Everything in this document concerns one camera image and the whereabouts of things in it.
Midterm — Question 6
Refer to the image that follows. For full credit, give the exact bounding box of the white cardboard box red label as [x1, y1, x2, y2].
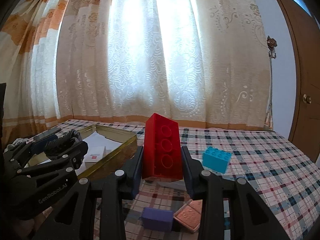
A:
[84, 146, 106, 168]

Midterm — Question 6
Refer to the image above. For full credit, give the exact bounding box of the red toy building block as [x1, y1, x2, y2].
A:
[142, 113, 183, 182]

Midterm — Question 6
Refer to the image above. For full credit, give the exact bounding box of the grey knitted cloth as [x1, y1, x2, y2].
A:
[4, 138, 28, 152]

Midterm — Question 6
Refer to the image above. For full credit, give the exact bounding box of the white paper tray liner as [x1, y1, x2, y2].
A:
[28, 130, 121, 176]

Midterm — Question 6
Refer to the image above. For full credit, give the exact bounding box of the black smartphone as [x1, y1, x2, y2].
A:
[33, 127, 61, 141]

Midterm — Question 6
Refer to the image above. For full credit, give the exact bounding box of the gold metal tin tray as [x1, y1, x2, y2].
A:
[24, 124, 138, 182]

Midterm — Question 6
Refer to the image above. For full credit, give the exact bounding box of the plaid tablecloth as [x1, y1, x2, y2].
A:
[42, 119, 320, 240]

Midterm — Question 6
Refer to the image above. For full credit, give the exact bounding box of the copper embossed flat box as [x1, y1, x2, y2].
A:
[174, 199, 202, 233]

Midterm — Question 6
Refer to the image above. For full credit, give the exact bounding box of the blue toy building block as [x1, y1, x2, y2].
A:
[202, 146, 232, 174]

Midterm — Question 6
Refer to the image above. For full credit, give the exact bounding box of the purple rectangular block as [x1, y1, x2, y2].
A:
[141, 207, 174, 232]

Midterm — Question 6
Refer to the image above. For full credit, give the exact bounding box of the brown wooden door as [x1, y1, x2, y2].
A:
[277, 0, 319, 161]

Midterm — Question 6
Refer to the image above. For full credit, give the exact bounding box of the brass door knob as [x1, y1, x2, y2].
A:
[303, 94, 312, 105]

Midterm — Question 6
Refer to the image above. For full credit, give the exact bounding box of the beige lace curtain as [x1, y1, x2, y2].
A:
[1, 0, 271, 145]

